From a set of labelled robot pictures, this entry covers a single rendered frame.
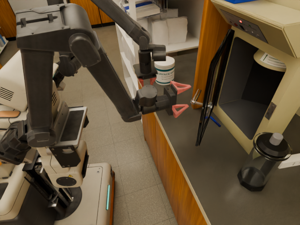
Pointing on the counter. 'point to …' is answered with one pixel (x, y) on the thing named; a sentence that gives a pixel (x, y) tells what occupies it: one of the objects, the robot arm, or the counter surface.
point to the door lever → (196, 98)
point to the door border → (209, 88)
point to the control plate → (244, 25)
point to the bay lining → (248, 77)
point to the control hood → (269, 22)
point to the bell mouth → (269, 61)
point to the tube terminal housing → (293, 99)
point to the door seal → (211, 84)
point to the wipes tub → (165, 71)
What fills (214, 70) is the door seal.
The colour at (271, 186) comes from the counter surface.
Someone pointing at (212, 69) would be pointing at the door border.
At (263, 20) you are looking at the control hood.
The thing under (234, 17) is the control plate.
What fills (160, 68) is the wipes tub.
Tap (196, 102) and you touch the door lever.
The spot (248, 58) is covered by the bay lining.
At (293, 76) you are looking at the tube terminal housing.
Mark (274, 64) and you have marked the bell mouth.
